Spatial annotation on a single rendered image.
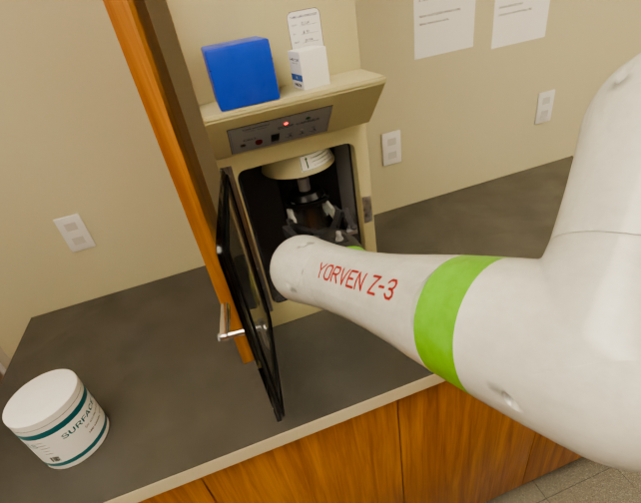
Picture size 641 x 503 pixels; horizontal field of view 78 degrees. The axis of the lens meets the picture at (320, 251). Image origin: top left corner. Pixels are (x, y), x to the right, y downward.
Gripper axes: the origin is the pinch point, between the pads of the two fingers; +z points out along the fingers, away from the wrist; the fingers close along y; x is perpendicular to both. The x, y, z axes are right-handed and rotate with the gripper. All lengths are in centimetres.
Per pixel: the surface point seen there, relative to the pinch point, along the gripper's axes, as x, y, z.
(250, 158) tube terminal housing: -19.0, 11.4, -6.8
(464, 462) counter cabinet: 76, -25, -33
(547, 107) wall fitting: 4, -104, 36
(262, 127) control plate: -26.5, 8.7, -15.1
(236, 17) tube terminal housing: -43.1, 7.7, -6.9
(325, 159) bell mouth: -13.4, -5.2, -3.0
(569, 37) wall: -19, -109, 36
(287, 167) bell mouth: -14.0, 3.9, -3.5
